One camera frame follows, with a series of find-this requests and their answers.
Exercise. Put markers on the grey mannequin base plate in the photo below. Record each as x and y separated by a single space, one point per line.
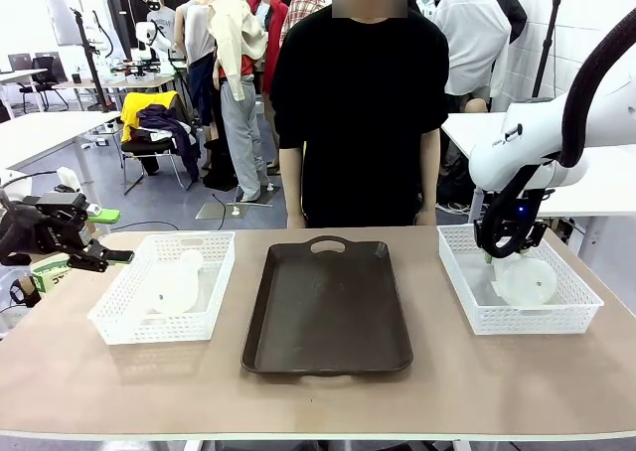
221 210

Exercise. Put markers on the mannequin white shirt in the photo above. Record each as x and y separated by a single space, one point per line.
472 34

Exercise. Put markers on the dark brown serving tray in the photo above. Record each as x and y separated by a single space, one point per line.
328 312

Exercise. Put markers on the mannequin plaid shirt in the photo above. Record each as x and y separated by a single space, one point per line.
298 9

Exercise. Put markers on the person's right hand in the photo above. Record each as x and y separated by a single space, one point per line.
296 221

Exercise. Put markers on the green and white bag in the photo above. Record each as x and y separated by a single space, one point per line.
49 274

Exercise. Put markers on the black office chair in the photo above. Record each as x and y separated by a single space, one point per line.
45 78

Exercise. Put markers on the dark purple garment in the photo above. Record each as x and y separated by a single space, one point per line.
169 118

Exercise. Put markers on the background work desk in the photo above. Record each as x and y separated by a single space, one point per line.
124 81

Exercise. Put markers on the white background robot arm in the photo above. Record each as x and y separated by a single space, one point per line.
146 34

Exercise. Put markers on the mannequin cream jacket grey trousers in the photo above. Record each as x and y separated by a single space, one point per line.
238 48

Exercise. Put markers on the mannequin white tank top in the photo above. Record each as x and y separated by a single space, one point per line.
196 34

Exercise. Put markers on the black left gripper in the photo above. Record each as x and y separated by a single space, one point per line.
54 222

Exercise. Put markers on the person in black shirt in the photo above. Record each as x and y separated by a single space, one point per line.
358 123

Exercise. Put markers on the black hanging jacket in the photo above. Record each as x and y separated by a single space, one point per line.
514 9

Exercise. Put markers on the mannequin red jacket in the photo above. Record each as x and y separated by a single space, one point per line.
275 29

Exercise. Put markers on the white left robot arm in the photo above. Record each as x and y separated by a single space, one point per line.
11 185

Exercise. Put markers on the person's right forearm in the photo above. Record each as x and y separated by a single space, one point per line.
291 183

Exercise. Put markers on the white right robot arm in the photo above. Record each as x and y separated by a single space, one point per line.
536 138

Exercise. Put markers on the translucent plastic conical flask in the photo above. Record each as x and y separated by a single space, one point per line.
529 282
171 287

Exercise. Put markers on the black tripod stand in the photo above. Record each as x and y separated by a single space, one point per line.
92 58
546 44

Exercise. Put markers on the black chair with clothes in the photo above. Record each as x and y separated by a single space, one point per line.
149 153

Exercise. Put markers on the grey wall panel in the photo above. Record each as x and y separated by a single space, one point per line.
64 19

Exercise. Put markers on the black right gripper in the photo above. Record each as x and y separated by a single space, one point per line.
524 217

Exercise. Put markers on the person's left hand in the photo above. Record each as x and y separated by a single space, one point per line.
426 217

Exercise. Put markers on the person's left forearm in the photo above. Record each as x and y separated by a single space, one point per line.
430 173

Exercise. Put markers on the yellow garment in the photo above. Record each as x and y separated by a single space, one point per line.
134 108

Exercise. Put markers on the white perforated plastic basket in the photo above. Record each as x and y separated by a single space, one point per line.
526 322
119 322

